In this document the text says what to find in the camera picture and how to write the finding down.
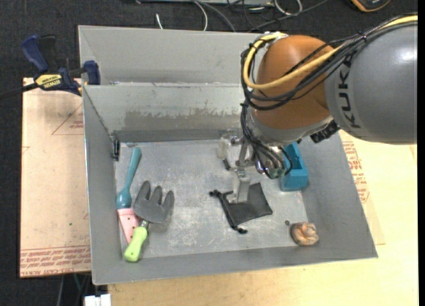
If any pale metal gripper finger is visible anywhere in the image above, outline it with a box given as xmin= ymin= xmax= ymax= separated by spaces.
xmin=232 ymin=169 xmax=252 ymax=204
xmin=216 ymin=134 xmax=240 ymax=171

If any grey metal bin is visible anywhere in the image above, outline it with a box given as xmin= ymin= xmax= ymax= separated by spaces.
xmin=78 ymin=25 xmax=379 ymax=285

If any blue rectangular box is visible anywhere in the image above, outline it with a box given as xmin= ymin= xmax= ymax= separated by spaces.
xmin=278 ymin=141 xmax=309 ymax=193

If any teal plastic spoon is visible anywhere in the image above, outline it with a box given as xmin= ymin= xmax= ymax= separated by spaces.
xmin=116 ymin=147 xmax=143 ymax=210

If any pink perforated plastic piece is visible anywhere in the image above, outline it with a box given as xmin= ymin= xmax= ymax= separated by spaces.
xmin=116 ymin=208 xmax=142 ymax=245

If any brown cardboard board red print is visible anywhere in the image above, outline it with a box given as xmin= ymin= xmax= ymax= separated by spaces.
xmin=19 ymin=77 xmax=386 ymax=279

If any black drawstring pouch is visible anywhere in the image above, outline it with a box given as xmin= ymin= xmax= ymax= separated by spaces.
xmin=209 ymin=181 xmax=274 ymax=234

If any grey garden fork green handle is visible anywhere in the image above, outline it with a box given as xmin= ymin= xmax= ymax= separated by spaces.
xmin=123 ymin=180 xmax=176 ymax=263

